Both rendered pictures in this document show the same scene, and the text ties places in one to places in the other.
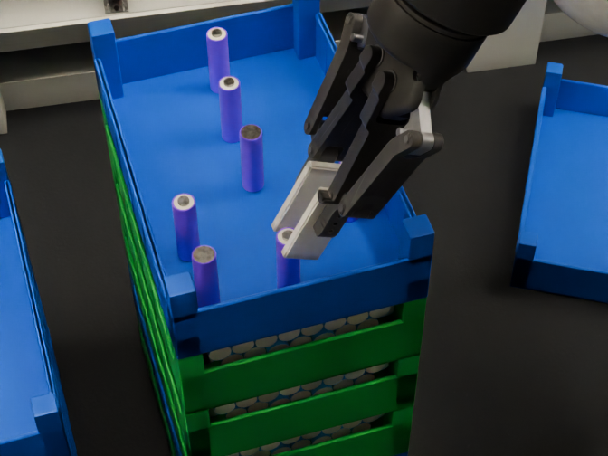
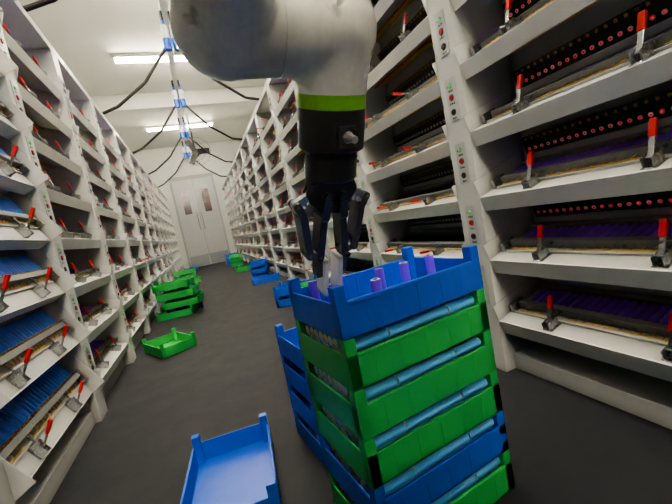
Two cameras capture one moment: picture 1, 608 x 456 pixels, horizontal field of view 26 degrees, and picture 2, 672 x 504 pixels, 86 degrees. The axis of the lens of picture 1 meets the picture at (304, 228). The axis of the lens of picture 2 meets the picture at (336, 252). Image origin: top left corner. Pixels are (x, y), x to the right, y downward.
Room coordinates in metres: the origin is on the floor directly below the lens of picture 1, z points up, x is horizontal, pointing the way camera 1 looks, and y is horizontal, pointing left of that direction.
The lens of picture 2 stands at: (0.53, -0.60, 0.58)
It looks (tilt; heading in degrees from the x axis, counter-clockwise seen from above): 6 degrees down; 80
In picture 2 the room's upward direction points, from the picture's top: 11 degrees counter-clockwise
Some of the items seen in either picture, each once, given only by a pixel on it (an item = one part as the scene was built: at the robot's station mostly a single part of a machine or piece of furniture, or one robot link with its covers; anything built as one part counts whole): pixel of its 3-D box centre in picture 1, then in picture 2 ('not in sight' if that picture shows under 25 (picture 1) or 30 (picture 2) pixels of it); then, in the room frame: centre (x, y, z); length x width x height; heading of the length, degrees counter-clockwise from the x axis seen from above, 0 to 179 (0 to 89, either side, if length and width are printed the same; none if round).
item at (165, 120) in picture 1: (251, 154); (382, 283); (0.72, 0.04, 0.44); 0.30 x 0.20 x 0.08; 17
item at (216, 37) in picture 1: (218, 60); (430, 270); (0.83, 0.07, 0.44); 0.02 x 0.02 x 0.06
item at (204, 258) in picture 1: (206, 280); (315, 297); (0.59, 0.07, 0.44); 0.02 x 0.02 x 0.06
